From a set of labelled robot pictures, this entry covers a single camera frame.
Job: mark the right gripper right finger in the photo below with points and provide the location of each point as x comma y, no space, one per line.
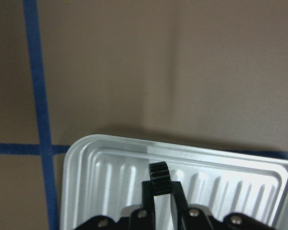
199,218

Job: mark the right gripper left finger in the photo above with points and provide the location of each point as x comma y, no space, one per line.
142,218

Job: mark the small black bearing gear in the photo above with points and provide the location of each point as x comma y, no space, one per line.
160,178

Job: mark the silver ribbed metal tray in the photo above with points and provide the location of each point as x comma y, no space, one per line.
103,175

